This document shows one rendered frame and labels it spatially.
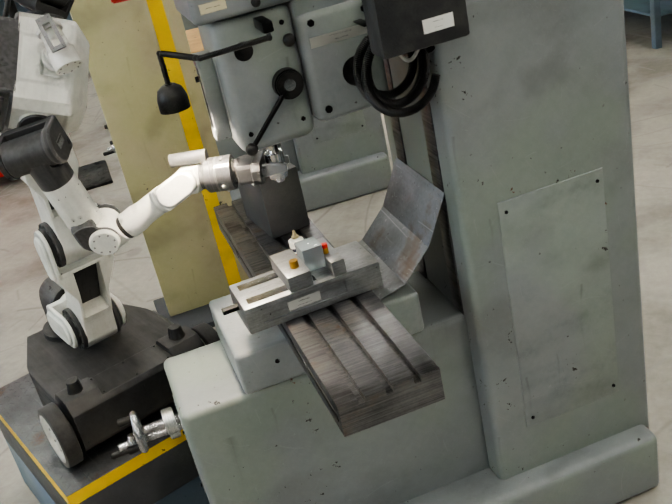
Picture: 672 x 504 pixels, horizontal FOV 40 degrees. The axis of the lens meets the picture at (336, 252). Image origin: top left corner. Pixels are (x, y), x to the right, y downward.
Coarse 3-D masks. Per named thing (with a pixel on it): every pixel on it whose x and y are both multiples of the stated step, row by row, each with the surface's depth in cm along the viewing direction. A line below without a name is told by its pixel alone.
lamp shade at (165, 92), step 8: (160, 88) 210; (168, 88) 209; (176, 88) 209; (160, 96) 210; (168, 96) 209; (176, 96) 209; (184, 96) 211; (160, 104) 210; (168, 104) 209; (176, 104) 210; (184, 104) 211; (160, 112) 212; (168, 112) 210; (176, 112) 210
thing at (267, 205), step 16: (288, 176) 259; (240, 192) 278; (256, 192) 261; (272, 192) 258; (288, 192) 261; (256, 208) 268; (272, 208) 260; (288, 208) 262; (304, 208) 265; (256, 224) 274; (272, 224) 262; (288, 224) 264; (304, 224) 266
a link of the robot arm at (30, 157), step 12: (36, 132) 217; (12, 144) 217; (24, 144) 216; (36, 144) 215; (12, 156) 216; (24, 156) 216; (36, 156) 216; (12, 168) 218; (24, 168) 218; (36, 168) 218; (48, 168) 219; (60, 168) 221; (36, 180) 221; (48, 180) 220; (60, 180) 222
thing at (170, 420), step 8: (168, 408) 246; (128, 416) 243; (136, 416) 242; (168, 416) 244; (176, 416) 246; (120, 424) 241; (136, 424) 240; (152, 424) 245; (160, 424) 245; (168, 424) 243; (176, 424) 244; (136, 432) 239; (144, 432) 244; (168, 432) 244; (136, 440) 240; (144, 440) 240; (128, 448) 245; (136, 448) 246; (144, 448) 241
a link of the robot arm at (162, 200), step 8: (176, 176) 226; (184, 176) 226; (192, 176) 227; (168, 184) 227; (176, 184) 227; (184, 184) 227; (192, 184) 227; (152, 192) 229; (160, 192) 228; (168, 192) 228; (176, 192) 228; (184, 192) 228; (192, 192) 228; (152, 200) 231; (160, 200) 229; (168, 200) 228; (176, 200) 228; (160, 208) 232; (168, 208) 230
